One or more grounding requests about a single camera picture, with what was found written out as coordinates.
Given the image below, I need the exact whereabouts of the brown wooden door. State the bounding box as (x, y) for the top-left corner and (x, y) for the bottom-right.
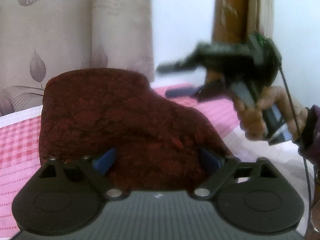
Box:
(211, 0), (276, 86)

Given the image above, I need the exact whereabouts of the dark red fuzzy garment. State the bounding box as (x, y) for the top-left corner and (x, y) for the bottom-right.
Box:
(39, 68), (231, 191)

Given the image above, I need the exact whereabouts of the person's right hand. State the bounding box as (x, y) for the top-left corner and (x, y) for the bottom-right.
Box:
(232, 86), (308, 141)

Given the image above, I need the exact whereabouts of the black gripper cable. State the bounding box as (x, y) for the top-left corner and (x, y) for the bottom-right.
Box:
(271, 39), (316, 223)

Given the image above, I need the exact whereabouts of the beige leaf print curtain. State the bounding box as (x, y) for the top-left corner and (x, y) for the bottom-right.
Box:
(1, 0), (155, 115)

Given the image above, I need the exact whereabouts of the purple sleeve forearm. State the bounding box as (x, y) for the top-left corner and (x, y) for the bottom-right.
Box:
(299, 105), (320, 167)

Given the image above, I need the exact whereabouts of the pink white bed sheet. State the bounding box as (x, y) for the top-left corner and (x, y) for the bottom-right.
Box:
(1, 97), (315, 239)

